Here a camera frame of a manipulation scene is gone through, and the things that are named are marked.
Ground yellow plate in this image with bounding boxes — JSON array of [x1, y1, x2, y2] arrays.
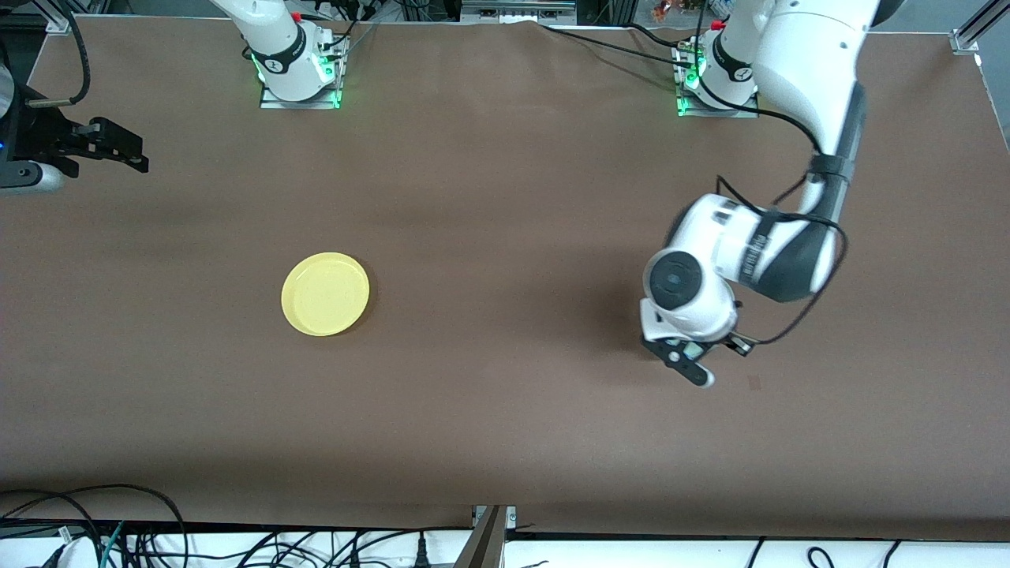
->
[[281, 252, 371, 338]]

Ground brown table cover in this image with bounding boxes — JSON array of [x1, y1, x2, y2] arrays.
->
[[0, 16, 1010, 541]]

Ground aluminium profile beam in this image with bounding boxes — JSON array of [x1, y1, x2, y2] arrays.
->
[[454, 505, 518, 568]]

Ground grey electronics box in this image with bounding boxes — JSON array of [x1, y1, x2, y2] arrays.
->
[[459, 0, 578, 24]]

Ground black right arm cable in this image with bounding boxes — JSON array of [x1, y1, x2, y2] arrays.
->
[[26, 0, 92, 107]]

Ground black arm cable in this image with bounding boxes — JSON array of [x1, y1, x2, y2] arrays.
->
[[690, 75, 851, 348], [26, 0, 92, 107]]

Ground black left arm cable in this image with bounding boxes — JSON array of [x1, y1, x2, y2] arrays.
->
[[690, 75, 851, 348]]

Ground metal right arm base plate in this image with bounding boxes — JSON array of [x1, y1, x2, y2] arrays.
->
[[259, 35, 343, 111]]

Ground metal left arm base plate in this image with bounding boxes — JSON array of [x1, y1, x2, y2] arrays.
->
[[676, 39, 761, 119]]

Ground short black table cable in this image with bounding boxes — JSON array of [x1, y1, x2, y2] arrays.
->
[[627, 22, 687, 50]]

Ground long black table cable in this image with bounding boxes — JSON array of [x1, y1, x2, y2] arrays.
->
[[539, 22, 695, 68]]

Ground black looped cable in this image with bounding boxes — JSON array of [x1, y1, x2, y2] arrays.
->
[[0, 483, 190, 568]]

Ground teal cable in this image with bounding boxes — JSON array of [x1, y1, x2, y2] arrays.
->
[[99, 521, 127, 568]]

